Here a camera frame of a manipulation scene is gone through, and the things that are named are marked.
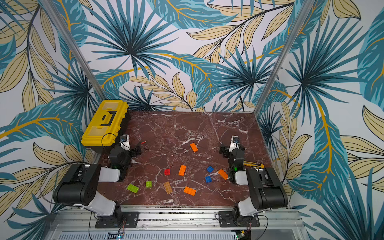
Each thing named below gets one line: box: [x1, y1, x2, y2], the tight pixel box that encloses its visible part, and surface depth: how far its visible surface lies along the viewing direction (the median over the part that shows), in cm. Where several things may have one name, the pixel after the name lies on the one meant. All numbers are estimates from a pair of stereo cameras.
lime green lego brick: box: [126, 183, 140, 194], surface depth 84 cm
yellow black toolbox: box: [81, 100, 129, 149], surface depth 93 cm
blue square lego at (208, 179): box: [205, 175, 212, 183], surface depth 87 cm
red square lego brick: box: [163, 168, 171, 176], surface depth 90 cm
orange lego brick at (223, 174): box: [218, 168, 229, 180], surface depth 91 cm
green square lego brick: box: [145, 180, 153, 188], surface depth 85 cm
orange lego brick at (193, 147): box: [190, 142, 199, 153], surface depth 102 cm
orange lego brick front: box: [183, 186, 197, 196], surface depth 84 cm
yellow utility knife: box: [243, 161, 265, 169], surface depth 94 cm
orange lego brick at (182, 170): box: [178, 164, 187, 176], surface depth 92 cm
